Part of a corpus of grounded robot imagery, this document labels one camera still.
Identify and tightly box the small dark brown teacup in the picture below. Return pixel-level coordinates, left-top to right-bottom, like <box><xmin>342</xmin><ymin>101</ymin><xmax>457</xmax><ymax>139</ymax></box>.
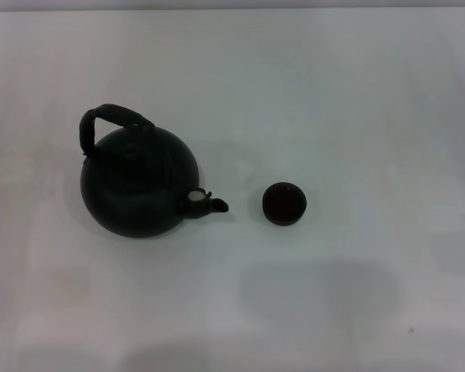
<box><xmin>261</xmin><ymin>181</ymin><xmax>308</xmax><ymax>227</ymax></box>

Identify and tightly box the black round teapot with handle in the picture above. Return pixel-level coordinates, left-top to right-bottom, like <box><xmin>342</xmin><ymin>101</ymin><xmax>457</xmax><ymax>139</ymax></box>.
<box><xmin>77</xmin><ymin>102</ymin><xmax>231</xmax><ymax>239</ymax></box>

